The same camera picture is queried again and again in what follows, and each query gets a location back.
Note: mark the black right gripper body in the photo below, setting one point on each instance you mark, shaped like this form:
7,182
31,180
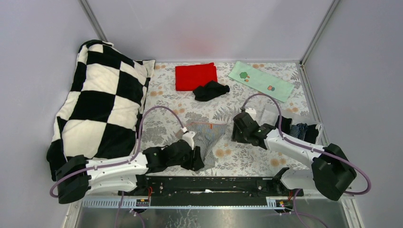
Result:
239,136

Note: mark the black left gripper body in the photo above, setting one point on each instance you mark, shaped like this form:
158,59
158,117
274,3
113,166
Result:
187,162

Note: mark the grey striped underwear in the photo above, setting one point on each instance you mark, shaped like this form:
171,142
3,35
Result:
207,135

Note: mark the black underwear beige waistband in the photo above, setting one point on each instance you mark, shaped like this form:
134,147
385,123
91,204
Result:
284,124

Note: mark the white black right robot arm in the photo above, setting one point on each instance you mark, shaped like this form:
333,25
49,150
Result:
327,169

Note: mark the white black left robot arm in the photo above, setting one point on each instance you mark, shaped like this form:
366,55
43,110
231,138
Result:
80,177

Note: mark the navy striped rolled underwear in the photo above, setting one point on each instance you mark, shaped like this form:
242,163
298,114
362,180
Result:
298,130

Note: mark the black rolled underwear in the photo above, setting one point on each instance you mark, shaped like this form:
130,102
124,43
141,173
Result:
312,133

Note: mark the clear plastic organizer box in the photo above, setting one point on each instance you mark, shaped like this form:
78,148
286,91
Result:
270,115

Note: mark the mint green printed cloth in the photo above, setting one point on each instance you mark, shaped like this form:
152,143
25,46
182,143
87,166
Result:
261,81

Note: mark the black crumpled garment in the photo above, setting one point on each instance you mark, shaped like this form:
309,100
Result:
210,91

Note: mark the floral table cloth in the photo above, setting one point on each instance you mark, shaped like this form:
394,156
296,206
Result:
170,108

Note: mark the red folded cloth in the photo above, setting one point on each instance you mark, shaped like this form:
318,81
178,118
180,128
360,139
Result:
188,78

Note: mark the black white checkered blanket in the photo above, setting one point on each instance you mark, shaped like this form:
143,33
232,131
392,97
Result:
103,109

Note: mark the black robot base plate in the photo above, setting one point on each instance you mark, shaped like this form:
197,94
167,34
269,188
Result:
254,186

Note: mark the aluminium frame rail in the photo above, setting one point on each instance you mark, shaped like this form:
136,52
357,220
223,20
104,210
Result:
193,200

